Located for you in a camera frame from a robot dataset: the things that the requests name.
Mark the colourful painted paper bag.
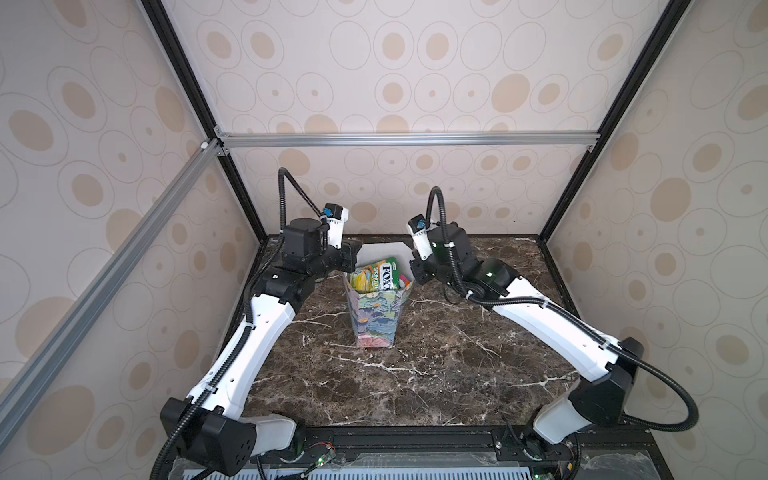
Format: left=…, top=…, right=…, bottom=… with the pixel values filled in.
left=344, top=242, right=414, bottom=348

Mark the black vertical frame post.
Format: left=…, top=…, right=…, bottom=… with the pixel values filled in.
left=139, top=0, right=268, bottom=242
left=539, top=0, right=692, bottom=246

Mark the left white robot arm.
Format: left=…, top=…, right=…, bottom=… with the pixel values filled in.
left=150, top=206, right=361, bottom=479

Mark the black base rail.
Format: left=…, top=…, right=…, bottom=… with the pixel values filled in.
left=157, top=422, right=673, bottom=480

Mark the black vertical frame post right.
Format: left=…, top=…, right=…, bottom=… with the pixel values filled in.
left=539, top=0, right=692, bottom=246

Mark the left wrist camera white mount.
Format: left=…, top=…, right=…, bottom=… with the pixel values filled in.
left=323, top=203, right=349, bottom=249

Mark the aluminium horizontal back rail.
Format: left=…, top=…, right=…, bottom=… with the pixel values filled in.
left=218, top=130, right=600, bottom=149

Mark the black vertical frame post left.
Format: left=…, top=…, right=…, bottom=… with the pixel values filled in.
left=139, top=0, right=268, bottom=242

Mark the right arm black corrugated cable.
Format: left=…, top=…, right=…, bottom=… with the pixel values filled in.
left=424, top=185, right=701, bottom=433

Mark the green snack packet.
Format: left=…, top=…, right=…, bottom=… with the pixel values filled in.
left=348, top=257, right=401, bottom=294

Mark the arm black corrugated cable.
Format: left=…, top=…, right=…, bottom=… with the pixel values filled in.
left=424, top=185, right=701, bottom=433
left=148, top=166, right=325, bottom=480

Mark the aluminium left side rail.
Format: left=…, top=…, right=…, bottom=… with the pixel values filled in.
left=1, top=139, right=221, bottom=449

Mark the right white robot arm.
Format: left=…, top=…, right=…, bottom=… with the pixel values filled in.
left=407, top=215, right=643, bottom=457

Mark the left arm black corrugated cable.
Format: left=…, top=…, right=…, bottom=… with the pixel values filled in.
left=148, top=166, right=325, bottom=480

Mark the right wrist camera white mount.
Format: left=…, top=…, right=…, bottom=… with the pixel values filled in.
left=407, top=214, right=433, bottom=261

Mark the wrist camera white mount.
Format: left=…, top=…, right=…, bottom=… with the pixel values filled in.
left=407, top=214, right=433, bottom=261
left=323, top=203, right=349, bottom=249

